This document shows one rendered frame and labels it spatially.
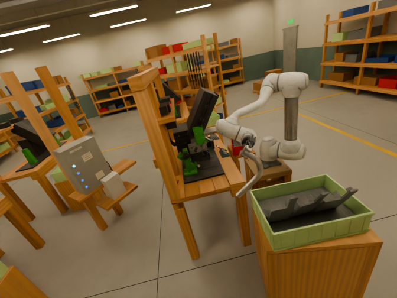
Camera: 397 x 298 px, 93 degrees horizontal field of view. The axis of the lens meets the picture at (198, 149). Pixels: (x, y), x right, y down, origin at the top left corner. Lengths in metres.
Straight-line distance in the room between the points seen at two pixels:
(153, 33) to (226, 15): 3.73
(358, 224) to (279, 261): 0.54
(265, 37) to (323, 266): 11.30
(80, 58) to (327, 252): 11.62
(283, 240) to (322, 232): 0.24
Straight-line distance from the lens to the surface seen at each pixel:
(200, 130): 2.13
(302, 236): 1.42
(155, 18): 11.09
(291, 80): 1.59
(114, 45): 11.28
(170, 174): 1.59
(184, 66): 5.25
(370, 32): 7.05
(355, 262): 1.75
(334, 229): 1.50
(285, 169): 1.91
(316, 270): 1.72
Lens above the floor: 1.99
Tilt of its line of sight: 27 degrees down
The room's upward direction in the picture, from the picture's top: 13 degrees counter-clockwise
